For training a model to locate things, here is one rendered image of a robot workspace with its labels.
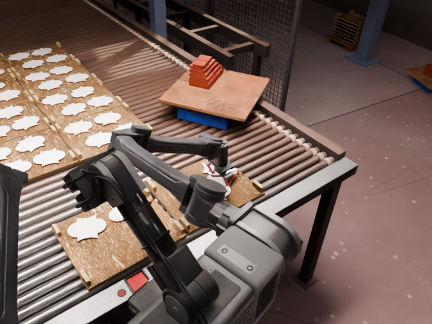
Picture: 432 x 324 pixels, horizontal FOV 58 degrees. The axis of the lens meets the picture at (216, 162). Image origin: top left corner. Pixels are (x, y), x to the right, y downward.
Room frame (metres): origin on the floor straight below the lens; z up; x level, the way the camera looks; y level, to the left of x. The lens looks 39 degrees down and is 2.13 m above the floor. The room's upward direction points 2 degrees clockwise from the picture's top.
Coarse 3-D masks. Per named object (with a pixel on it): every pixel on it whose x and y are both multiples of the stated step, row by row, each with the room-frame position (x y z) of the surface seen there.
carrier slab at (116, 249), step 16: (96, 208) 1.14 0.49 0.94; (160, 208) 1.16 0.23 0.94; (64, 224) 1.05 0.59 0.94; (112, 224) 1.06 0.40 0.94; (64, 240) 0.97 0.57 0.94; (96, 240) 0.98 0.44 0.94; (112, 240) 0.98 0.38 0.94; (128, 240) 0.98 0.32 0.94; (176, 240) 0.99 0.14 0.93; (80, 256) 0.90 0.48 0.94; (96, 256) 0.90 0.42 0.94; (112, 256) 0.90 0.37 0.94; (128, 256) 0.91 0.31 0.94; (144, 256) 0.91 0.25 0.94; (96, 272) 0.83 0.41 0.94; (112, 272) 0.84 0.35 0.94
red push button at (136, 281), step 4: (140, 272) 0.85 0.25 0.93; (132, 276) 0.83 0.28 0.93; (136, 276) 0.83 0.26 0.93; (140, 276) 0.83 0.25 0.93; (144, 276) 0.83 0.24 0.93; (128, 280) 0.81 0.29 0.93; (132, 280) 0.81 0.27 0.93; (136, 280) 0.81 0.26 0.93; (140, 280) 0.81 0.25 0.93; (144, 280) 0.81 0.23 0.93; (132, 284) 0.80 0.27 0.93; (136, 284) 0.80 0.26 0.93; (140, 284) 0.80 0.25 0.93; (132, 288) 0.78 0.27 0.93; (136, 288) 0.78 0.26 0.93
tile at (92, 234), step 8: (72, 224) 1.04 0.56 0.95; (80, 224) 1.04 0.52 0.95; (88, 224) 1.05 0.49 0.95; (96, 224) 1.05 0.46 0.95; (104, 224) 1.05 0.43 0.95; (72, 232) 1.00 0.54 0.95; (80, 232) 1.01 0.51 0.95; (88, 232) 1.01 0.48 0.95; (96, 232) 1.01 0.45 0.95; (80, 240) 0.97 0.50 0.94
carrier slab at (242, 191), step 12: (192, 168) 1.43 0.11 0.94; (228, 180) 1.36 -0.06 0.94; (240, 180) 1.36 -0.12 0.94; (156, 192) 1.26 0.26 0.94; (168, 192) 1.26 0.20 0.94; (240, 192) 1.28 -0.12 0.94; (252, 192) 1.28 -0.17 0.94; (264, 192) 1.29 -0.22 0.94; (168, 204) 1.19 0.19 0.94; (180, 204) 1.19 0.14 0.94; (240, 204) 1.20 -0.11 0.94; (180, 216) 1.12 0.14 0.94; (192, 228) 1.06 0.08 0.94
